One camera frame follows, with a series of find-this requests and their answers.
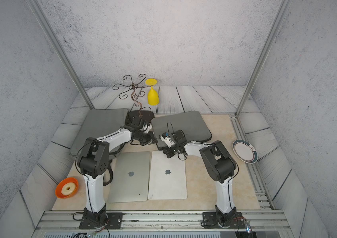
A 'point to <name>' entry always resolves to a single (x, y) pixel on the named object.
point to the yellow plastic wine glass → (152, 96)
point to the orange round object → (68, 188)
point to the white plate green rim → (245, 151)
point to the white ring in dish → (68, 188)
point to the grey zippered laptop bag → (99, 123)
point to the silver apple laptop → (130, 178)
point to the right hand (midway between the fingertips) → (165, 151)
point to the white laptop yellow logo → (167, 177)
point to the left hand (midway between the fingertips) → (159, 140)
